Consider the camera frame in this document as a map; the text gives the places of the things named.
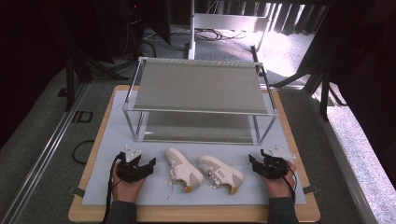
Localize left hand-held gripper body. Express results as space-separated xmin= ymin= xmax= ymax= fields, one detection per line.
xmin=115 ymin=144 xmax=148 ymax=184

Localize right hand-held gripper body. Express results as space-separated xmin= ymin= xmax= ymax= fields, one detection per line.
xmin=260 ymin=145 xmax=297 ymax=179

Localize white shoe with orange heel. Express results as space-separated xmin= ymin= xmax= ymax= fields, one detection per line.
xmin=196 ymin=154 xmax=246 ymax=196
xmin=163 ymin=147 xmax=205 ymax=201

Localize metal shoe rack grey shelves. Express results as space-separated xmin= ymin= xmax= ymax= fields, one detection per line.
xmin=121 ymin=56 xmax=279 ymax=147

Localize person's right hand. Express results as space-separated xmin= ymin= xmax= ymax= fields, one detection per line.
xmin=261 ymin=161 xmax=297 ymax=199

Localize black floor socket plate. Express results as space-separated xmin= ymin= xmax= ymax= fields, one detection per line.
xmin=72 ymin=110 xmax=94 ymax=124

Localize black tripod stand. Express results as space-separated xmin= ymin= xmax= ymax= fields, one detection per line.
xmin=271 ymin=63 xmax=348 ymax=122
xmin=64 ymin=46 xmax=129 ymax=112

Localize dark curtain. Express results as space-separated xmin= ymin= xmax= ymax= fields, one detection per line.
xmin=306 ymin=0 xmax=396 ymax=189
xmin=0 ymin=0 xmax=116 ymax=150

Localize white metal stand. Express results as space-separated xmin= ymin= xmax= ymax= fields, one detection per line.
xmin=187 ymin=0 xmax=273 ymax=61

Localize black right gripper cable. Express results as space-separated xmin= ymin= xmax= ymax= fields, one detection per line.
xmin=273 ymin=160 xmax=299 ymax=203

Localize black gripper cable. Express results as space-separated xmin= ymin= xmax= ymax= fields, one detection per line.
xmin=273 ymin=160 xmax=299 ymax=203
xmin=100 ymin=153 xmax=123 ymax=224

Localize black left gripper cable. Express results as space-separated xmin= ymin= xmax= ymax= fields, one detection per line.
xmin=100 ymin=153 xmax=123 ymax=224

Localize grey table strap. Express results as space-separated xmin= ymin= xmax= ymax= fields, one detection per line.
xmin=67 ymin=186 xmax=86 ymax=198
xmin=302 ymin=184 xmax=321 ymax=194

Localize black cable loop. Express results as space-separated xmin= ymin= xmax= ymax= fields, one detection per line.
xmin=72 ymin=139 xmax=95 ymax=165

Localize aluminium floor rail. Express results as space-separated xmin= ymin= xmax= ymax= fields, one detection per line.
xmin=0 ymin=83 xmax=90 ymax=224
xmin=311 ymin=92 xmax=379 ymax=224

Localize black floor cables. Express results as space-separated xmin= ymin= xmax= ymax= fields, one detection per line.
xmin=170 ymin=27 xmax=248 ymax=42

